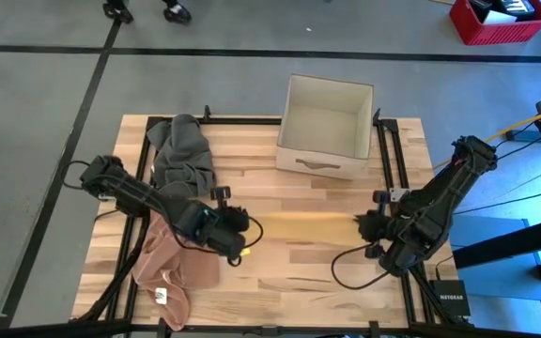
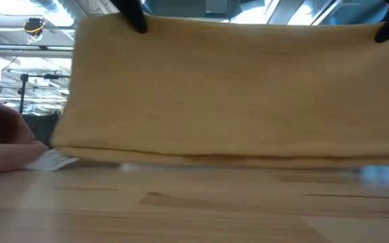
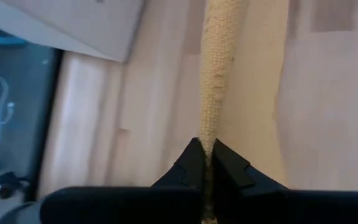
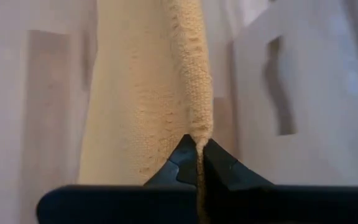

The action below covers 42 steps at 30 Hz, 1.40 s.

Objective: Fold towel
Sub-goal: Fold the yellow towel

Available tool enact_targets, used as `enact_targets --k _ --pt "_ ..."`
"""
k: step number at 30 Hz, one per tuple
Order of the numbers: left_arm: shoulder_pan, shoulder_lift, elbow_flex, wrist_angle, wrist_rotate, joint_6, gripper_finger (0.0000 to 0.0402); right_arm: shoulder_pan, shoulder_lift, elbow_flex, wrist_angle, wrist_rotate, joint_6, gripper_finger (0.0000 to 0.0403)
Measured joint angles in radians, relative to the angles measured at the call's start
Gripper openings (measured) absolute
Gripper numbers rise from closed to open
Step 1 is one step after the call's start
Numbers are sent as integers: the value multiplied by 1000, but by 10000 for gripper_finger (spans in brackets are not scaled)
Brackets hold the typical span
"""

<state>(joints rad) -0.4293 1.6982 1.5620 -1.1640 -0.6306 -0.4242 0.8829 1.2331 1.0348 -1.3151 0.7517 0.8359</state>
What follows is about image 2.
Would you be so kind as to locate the pink towel with white label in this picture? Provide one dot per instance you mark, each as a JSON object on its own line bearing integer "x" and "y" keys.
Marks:
{"x": 2, "y": 135}

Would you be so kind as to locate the ceiling light strip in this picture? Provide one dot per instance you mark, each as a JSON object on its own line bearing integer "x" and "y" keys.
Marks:
{"x": 12, "y": 47}

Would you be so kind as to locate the black background rig frame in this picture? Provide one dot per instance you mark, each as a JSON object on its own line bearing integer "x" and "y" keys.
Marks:
{"x": 22, "y": 94}

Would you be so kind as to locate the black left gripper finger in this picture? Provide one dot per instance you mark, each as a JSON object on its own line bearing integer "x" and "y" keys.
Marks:
{"x": 133, "y": 15}

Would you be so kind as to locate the yellow towel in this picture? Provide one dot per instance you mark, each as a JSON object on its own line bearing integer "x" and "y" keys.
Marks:
{"x": 214, "y": 101}

